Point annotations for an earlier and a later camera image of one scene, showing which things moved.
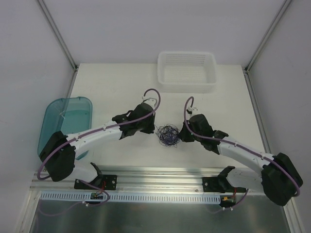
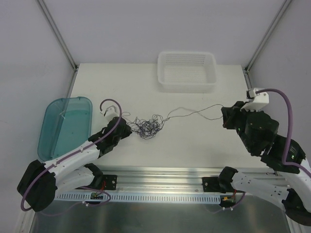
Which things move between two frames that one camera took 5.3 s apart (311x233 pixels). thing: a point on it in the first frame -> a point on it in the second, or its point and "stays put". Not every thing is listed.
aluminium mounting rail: [150, 180] stays put
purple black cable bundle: [168, 135] -> [148, 126]
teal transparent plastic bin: [70, 115] stays put
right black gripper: [185, 133] -> [232, 117]
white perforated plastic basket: [186, 72] stays put
